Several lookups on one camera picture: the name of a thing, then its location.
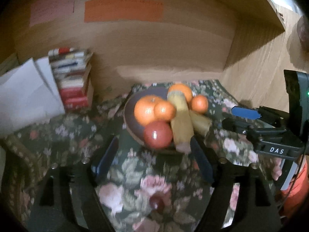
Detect white paper sheets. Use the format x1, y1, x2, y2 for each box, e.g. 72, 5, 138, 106
1, 57, 65, 137

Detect large orange with stem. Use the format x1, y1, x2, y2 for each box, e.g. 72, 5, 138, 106
134, 95, 163, 126

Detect dark round wooden plate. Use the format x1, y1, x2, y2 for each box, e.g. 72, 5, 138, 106
124, 87, 181, 154

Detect small orange under gripper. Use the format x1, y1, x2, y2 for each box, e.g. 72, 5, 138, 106
154, 101, 177, 122

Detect short yellow banana piece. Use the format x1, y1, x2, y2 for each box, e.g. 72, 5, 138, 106
189, 110, 213, 137

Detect red tomato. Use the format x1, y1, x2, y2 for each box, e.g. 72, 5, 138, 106
143, 120, 173, 150

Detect small dark red fruit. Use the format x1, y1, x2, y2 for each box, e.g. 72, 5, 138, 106
149, 195, 165, 213

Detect right hand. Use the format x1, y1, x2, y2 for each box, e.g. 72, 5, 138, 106
271, 158, 282, 181

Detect orange paper note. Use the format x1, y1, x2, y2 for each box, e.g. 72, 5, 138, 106
84, 0, 164, 23

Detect dark floral tablecloth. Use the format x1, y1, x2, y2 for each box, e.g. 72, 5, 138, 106
2, 80, 281, 231

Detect pink paper note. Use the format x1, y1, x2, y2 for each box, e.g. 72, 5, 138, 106
29, 1, 74, 27

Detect round orange at back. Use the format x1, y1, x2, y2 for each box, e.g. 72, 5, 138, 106
168, 83, 193, 103

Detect long yellow banana piece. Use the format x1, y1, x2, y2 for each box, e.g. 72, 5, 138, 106
167, 91, 194, 154

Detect stack of books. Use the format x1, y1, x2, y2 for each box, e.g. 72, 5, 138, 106
48, 47, 94, 111

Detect small orange at right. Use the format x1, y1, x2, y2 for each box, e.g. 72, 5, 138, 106
191, 95, 208, 114

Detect orange sleeve forearm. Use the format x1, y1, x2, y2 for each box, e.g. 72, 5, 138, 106
282, 158, 308, 218

